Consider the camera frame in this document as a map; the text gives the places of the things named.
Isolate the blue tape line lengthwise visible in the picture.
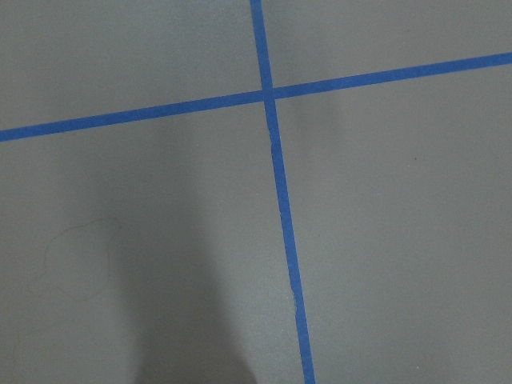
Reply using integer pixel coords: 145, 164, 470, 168
250, 1, 316, 383

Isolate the blue tape line crosswise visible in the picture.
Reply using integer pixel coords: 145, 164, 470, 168
1, 52, 511, 142

